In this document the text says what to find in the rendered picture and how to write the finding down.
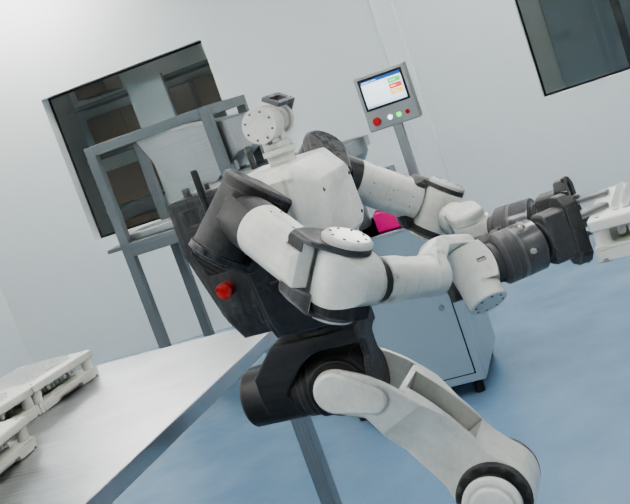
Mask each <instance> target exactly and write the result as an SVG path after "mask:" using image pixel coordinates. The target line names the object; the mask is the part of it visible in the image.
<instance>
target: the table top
mask: <svg viewBox="0 0 630 504"><path fill-rule="evenodd" d="M278 339H279V338H277V337H276V336H275V334H274V333H273V332H272V331H271V332H267V333H263V334H259V335H255V336H251V337H247V338H245V337H244V336H242V335H241V334H240V333H239V332H238V331H237V330H236V329H233V330H230V331H226V332H222V333H218V334H214V335H211V336H207V337H203V338H199V339H196V340H192V341H188V342H184V343H181V344H177V345H173V346H169V347H166V348H162V349H158V350H154V351H150V352H147V353H143V354H139V355H135V356H132V357H128V358H124V359H120V360H117V361H113V362H109V363H105V364H102V365H98V366H96V367H97V368H98V371H99V376H98V377H96V378H94V379H92V380H90V381H89V382H87V383H86V384H85V385H82V386H79V387H77V388H76V389H74V390H73V391H72V392H70V393H69V394H67V395H66V396H64V397H63V398H61V401H60V402H58V403H57V404H55V405H54V406H52V407H51V408H49V409H48V411H47V412H45V413H43V414H41V416H39V417H38V418H36V419H33V420H32V421H30V422H29V423H28V425H26V428H27V430H28V433H29V435H30V436H34V437H35V439H36V441H37V444H38V446H37V449H35V450H34V451H32V452H30V453H29V454H28V455H27V456H26V457H24V458H23V459H22V460H21V461H17V462H15V463H14V464H12V465H11V466H10V467H9V468H8V469H7V470H6V471H4V472H3V473H2V474H1V475H0V504H112V503H113V502H114V501H115V500H116V499H117V498H118V497H119V496H120V495H121V494H122V493H123V492H124V491H125V490H126V489H127V488H128V487H129V486H130V485H131V484H132V483H133V482H134V481H135V480H136V479H137V478H138V477H139V476H140V475H141V474H142V473H143V472H144V471H145V470H146V469H147V468H148V467H149V466H150V465H151V464H152V463H153V462H154V461H155V460H156V459H157V458H158V457H159V456H160V455H162V454H163V453H164V452H165V451H166V450H167V449H168V448H169V447H170V446H171V445H172V444H173V443H174V442H175V441H176V440H177V439H178V438H179V437H180V436H181V435H182V434H183V433H184V432H185V431H186V430H187V429H188V428H189V427H190V426H191V425H192V424H193V423H194V422H195V421H196V420H197V419H198V418H199V417H200V416H201V415H202V414H203V413H204V412H205V411H206V410H207V409H208V408H209V407H210V406H211V405H212V404H213V403H214V402H215V401H216V400H217V399H218V398H219V397H220V396H221V395H222V394H223V393H224V392H225V391H227V390H228V389H229V388H230V387H231V386H232V385H233V384H234V383H235V382H236V381H237V380H238V379H239V378H240V377H241V376H242V375H243V374H244V373H245V372H246V371H247V370H248V369H249V368H250V367H251V366H252V365H253V364H254V363H255V362H256V361H257V360H258V359H259V358H260V357H261V356H262V355H263V354H264V353H265V352H266V351H267V350H268V349H269V348H270V347H271V346H272V345H273V344H274V343H275V342H276V341H277V340H278Z"/></svg>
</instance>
